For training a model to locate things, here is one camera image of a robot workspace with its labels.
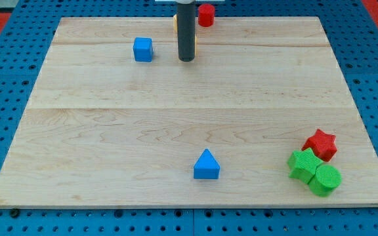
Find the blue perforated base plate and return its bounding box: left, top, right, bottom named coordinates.
left=0, top=0, right=378, bottom=235

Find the red star block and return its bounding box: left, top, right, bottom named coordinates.
left=301, top=128, right=337, bottom=162

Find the red cylinder block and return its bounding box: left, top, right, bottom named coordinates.
left=198, top=4, right=215, bottom=27

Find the yellow block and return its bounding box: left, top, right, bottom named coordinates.
left=173, top=14, right=198, bottom=56

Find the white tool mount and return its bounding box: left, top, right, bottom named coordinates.
left=154, top=0, right=225, bottom=4

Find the green cylinder block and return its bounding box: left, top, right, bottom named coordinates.
left=308, top=165, right=342, bottom=197

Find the blue cube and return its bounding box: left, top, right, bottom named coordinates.
left=133, top=37, right=154, bottom=62

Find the green star block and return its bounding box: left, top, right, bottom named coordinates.
left=287, top=147, right=323, bottom=184

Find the wooden board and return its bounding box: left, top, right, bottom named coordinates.
left=0, top=16, right=378, bottom=209

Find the blue triangular block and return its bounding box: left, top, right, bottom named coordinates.
left=193, top=149, right=221, bottom=179

